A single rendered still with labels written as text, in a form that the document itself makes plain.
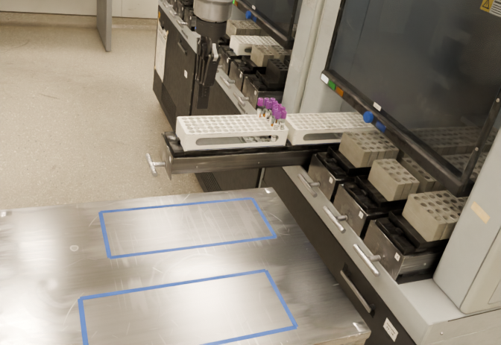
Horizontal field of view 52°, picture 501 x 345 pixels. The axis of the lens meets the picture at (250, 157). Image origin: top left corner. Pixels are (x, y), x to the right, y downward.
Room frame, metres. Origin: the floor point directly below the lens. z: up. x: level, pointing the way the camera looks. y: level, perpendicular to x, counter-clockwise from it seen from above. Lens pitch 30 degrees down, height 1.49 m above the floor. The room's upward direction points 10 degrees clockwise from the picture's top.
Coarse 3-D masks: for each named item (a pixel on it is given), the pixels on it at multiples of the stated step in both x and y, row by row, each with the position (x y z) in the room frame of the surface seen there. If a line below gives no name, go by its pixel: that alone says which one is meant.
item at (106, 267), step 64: (256, 192) 1.01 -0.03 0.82; (0, 256) 0.66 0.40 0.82; (64, 256) 0.69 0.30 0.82; (128, 256) 0.72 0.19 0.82; (192, 256) 0.75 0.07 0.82; (256, 256) 0.78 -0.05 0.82; (320, 256) 0.82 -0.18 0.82; (0, 320) 0.53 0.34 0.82; (64, 320) 0.55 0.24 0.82; (128, 320) 0.57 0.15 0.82; (192, 320) 0.59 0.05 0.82; (256, 320) 0.62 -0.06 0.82; (320, 320) 0.64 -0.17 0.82
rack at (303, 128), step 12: (288, 120) 1.34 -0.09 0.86; (300, 120) 1.35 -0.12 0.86; (312, 120) 1.37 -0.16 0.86; (324, 120) 1.38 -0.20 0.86; (336, 120) 1.41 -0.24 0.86; (348, 120) 1.43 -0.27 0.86; (360, 120) 1.44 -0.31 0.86; (288, 132) 1.32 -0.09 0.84; (300, 132) 1.29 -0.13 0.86; (312, 132) 1.31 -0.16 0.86; (324, 132) 1.33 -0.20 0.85; (336, 132) 1.34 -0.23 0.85; (300, 144) 1.29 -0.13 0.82
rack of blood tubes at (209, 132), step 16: (176, 128) 1.22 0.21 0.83; (192, 128) 1.19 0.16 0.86; (208, 128) 1.21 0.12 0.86; (224, 128) 1.21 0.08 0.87; (240, 128) 1.23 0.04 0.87; (256, 128) 1.25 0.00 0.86; (272, 128) 1.27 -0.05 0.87; (192, 144) 1.15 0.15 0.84; (208, 144) 1.22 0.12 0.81; (224, 144) 1.23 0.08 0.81; (240, 144) 1.21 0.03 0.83; (256, 144) 1.23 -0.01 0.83; (272, 144) 1.26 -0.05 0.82
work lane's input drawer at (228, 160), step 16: (160, 144) 1.23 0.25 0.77; (176, 144) 1.17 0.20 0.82; (288, 144) 1.28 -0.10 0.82; (320, 144) 1.32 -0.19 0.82; (336, 144) 1.34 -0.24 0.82; (176, 160) 1.12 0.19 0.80; (192, 160) 1.14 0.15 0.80; (208, 160) 1.16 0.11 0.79; (224, 160) 1.18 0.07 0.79; (240, 160) 1.20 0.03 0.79; (256, 160) 1.22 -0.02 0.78; (272, 160) 1.24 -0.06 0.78; (288, 160) 1.26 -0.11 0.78; (304, 160) 1.29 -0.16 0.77
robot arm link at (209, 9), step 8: (200, 0) 1.17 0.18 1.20; (208, 0) 1.16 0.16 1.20; (216, 0) 1.17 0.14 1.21; (224, 0) 1.18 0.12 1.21; (232, 0) 1.20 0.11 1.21; (200, 8) 1.17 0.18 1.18; (208, 8) 1.17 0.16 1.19; (216, 8) 1.17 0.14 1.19; (224, 8) 1.18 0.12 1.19; (200, 16) 1.17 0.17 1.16; (208, 16) 1.17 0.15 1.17; (216, 16) 1.17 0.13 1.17; (224, 16) 1.18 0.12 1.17
